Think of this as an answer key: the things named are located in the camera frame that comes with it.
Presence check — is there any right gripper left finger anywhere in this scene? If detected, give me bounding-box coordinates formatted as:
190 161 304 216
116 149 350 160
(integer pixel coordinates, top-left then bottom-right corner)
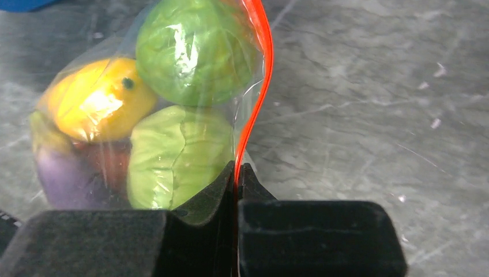
1 162 235 276

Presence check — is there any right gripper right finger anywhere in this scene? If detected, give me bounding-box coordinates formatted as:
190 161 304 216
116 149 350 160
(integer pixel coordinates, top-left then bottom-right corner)
237 163 408 276

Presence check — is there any purple toy eggplant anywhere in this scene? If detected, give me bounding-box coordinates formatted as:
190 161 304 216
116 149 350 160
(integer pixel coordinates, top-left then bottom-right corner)
36 148 118 209

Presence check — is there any pale green toy cabbage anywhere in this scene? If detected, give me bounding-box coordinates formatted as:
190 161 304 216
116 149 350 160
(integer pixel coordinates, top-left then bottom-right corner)
126 105 234 209

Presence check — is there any yellow toy mango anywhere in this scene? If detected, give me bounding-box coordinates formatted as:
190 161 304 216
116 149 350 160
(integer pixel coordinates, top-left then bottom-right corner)
37 58 157 143

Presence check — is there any clear zip top bag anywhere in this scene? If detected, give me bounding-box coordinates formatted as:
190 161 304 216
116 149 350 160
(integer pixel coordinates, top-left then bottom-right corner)
29 1 273 210

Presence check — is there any green toy cabbage front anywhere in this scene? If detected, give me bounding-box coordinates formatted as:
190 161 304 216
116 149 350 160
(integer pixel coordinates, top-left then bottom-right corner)
136 1 261 106

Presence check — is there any blue plastic bin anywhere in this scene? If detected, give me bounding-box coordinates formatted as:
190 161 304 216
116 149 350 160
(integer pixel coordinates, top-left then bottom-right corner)
0 0 57 13

